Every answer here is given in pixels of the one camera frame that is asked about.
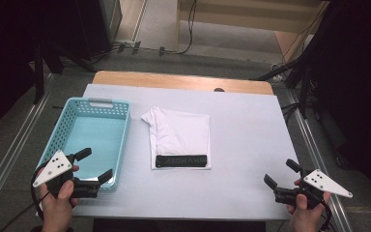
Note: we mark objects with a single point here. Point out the white garment black waistband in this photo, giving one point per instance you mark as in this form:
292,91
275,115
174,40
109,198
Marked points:
180,138

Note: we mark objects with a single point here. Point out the light blue plastic basket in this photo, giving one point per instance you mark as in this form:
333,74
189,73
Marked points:
93,141

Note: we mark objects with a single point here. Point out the wooden table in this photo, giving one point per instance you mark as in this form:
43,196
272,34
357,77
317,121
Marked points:
180,80

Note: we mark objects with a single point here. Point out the person's left hand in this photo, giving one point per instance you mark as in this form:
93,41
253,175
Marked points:
58,209

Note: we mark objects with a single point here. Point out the white table mat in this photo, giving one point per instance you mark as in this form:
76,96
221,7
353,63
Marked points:
248,135

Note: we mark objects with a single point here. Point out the white power strip with plugs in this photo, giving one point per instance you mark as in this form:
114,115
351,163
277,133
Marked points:
132,45

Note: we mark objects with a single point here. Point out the black metal stand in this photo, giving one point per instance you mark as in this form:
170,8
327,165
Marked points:
299,74
45,61

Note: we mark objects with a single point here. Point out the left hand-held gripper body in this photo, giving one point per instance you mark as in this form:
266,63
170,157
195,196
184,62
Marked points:
56,166

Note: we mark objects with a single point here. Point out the metal floor rail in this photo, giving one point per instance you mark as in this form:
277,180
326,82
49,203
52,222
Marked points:
315,151
16,141

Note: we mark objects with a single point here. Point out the person's right hand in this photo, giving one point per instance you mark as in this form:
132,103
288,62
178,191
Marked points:
304,216

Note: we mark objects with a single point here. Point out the dark cabinet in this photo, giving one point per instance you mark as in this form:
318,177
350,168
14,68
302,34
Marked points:
103,25

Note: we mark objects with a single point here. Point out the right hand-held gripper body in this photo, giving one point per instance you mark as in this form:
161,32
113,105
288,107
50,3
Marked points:
325,185

